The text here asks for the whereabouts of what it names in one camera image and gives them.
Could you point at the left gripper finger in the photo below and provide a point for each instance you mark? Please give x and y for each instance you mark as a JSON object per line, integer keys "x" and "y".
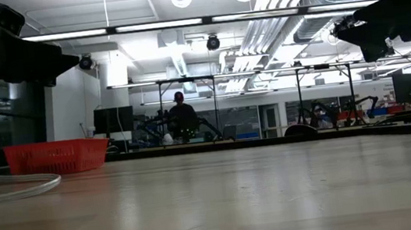
{"x": 54, "y": 63}

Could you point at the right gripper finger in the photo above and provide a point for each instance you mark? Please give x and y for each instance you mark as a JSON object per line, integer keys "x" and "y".
{"x": 369, "y": 40}
{"x": 371, "y": 13}

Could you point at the black round ceiling lamp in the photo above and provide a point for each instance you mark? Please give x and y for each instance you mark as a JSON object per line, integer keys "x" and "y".
{"x": 213, "y": 43}
{"x": 86, "y": 63}

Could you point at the black ceiling device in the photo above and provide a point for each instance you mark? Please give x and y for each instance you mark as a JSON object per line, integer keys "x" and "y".
{"x": 340, "y": 25}

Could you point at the red plastic basket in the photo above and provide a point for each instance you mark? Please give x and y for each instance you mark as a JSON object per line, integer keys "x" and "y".
{"x": 57, "y": 156}

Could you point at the long ceiling light bar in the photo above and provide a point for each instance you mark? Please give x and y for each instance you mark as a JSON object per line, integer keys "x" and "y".
{"x": 159, "y": 25}

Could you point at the person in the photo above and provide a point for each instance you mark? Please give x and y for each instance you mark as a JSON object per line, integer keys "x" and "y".
{"x": 182, "y": 118}

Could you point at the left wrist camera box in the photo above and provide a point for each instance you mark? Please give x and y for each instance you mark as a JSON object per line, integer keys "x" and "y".
{"x": 7, "y": 19}

